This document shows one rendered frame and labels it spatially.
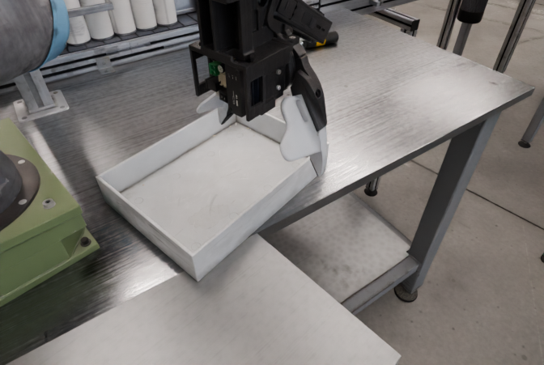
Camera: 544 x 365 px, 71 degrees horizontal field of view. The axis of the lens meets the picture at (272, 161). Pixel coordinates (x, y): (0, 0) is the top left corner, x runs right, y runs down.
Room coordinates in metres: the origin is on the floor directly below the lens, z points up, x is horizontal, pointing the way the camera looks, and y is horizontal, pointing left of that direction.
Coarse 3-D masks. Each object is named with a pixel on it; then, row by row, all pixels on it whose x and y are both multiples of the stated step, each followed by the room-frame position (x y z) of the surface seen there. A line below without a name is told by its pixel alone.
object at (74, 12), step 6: (84, 6) 0.82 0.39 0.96; (90, 6) 0.82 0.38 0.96; (96, 6) 0.82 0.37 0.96; (102, 6) 0.83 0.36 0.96; (108, 6) 0.84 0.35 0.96; (72, 12) 0.80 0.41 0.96; (78, 12) 0.80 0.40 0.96; (84, 12) 0.81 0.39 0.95; (90, 12) 0.81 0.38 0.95; (96, 12) 0.82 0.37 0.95
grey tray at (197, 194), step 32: (192, 128) 0.51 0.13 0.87; (224, 128) 0.56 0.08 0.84; (256, 128) 0.55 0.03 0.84; (128, 160) 0.42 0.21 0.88; (160, 160) 0.45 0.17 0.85; (192, 160) 0.47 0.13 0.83; (224, 160) 0.47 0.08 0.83; (256, 160) 0.47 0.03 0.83; (128, 192) 0.40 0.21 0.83; (160, 192) 0.40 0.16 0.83; (192, 192) 0.40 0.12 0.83; (224, 192) 0.40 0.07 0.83; (256, 192) 0.40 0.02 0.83; (288, 192) 0.38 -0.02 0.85; (160, 224) 0.34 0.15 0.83; (192, 224) 0.34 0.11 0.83; (224, 224) 0.34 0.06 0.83; (256, 224) 0.33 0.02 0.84; (192, 256) 0.25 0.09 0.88; (224, 256) 0.29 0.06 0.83
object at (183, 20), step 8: (176, 16) 0.99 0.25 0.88; (184, 16) 0.99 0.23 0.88; (192, 16) 0.99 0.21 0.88; (176, 24) 0.94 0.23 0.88; (184, 24) 0.94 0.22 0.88; (192, 24) 0.94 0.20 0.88; (136, 32) 0.88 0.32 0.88; (144, 32) 0.88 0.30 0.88; (152, 32) 0.88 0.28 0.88; (104, 40) 0.84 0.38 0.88; (112, 40) 0.84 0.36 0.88; (120, 40) 0.84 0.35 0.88; (72, 48) 0.80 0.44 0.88; (80, 48) 0.80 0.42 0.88; (88, 48) 0.80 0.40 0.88
